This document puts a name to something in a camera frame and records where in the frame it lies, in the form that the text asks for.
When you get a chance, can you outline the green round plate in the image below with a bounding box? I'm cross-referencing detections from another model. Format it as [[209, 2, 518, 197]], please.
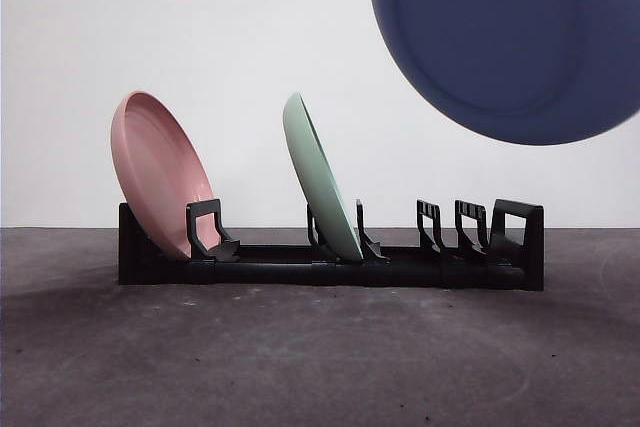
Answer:
[[282, 91, 364, 263]]

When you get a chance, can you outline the pink round plate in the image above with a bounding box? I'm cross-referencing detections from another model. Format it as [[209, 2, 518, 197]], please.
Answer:
[[110, 90, 218, 260]]

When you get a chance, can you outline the blue round plate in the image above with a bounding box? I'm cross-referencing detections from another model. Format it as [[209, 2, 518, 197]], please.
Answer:
[[367, 0, 640, 147]]

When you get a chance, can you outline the black plate rack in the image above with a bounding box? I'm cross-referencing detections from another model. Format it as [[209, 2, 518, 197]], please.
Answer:
[[117, 197, 546, 293]]

